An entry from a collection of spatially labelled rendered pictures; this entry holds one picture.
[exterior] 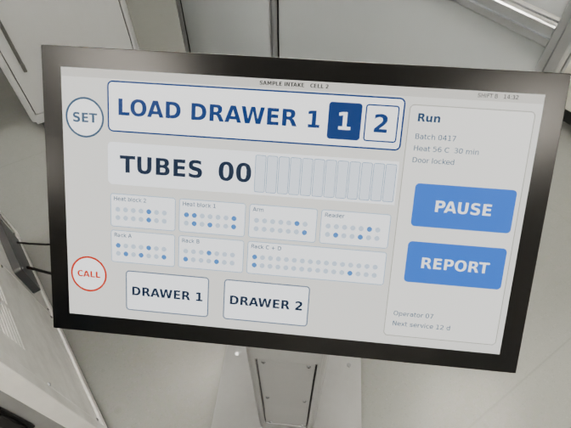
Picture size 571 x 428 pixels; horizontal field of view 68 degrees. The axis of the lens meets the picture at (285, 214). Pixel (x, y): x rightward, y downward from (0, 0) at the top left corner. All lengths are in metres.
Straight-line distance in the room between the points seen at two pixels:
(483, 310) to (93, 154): 0.44
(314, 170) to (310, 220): 0.05
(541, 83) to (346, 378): 1.16
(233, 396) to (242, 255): 1.03
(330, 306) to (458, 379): 1.16
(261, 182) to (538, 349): 1.44
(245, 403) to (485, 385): 0.78
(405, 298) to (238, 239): 0.19
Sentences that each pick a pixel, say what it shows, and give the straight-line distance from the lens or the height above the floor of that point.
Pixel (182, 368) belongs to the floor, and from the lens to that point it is 1.54.
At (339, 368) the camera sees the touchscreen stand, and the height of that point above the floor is 0.04.
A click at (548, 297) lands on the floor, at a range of 1.88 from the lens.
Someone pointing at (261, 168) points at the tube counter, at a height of 1.12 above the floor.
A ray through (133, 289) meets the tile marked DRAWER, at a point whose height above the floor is 1.01.
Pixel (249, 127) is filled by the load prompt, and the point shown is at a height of 1.15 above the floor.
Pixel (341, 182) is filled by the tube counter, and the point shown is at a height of 1.11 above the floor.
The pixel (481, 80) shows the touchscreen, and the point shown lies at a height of 1.19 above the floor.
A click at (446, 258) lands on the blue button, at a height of 1.06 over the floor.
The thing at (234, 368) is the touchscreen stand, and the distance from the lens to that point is 1.48.
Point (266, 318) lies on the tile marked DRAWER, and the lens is 0.48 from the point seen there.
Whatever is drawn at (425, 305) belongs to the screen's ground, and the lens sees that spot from 0.48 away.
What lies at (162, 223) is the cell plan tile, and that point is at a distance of 0.47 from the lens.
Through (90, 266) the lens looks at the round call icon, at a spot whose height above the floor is 1.02.
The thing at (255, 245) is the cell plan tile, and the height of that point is 1.05.
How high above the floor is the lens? 1.42
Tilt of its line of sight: 51 degrees down
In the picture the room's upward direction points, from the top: straight up
